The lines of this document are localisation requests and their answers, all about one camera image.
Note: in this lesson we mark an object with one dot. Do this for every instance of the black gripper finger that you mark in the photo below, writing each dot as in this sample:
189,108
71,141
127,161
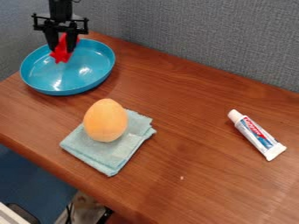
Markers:
71,38
51,34

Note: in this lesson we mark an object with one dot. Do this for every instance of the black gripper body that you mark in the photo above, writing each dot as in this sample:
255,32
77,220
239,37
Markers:
43,20

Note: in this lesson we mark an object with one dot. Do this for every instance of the red block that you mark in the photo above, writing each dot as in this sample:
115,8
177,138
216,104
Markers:
60,54

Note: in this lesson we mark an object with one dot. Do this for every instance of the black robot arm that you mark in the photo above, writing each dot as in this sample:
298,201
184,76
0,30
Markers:
60,11

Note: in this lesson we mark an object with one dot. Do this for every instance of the blue plastic plate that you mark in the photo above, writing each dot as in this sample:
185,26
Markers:
87,69

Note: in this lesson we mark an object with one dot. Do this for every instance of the orange egg-shaped object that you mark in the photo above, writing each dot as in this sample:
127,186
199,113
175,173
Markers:
105,120

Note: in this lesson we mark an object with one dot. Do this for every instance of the grey object under table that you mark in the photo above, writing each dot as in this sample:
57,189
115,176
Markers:
84,211

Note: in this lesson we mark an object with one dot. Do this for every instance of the light blue folded cloth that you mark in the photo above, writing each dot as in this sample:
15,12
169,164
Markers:
108,157

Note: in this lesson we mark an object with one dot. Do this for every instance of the white toothpaste tube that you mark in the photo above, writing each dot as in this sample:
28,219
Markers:
256,135

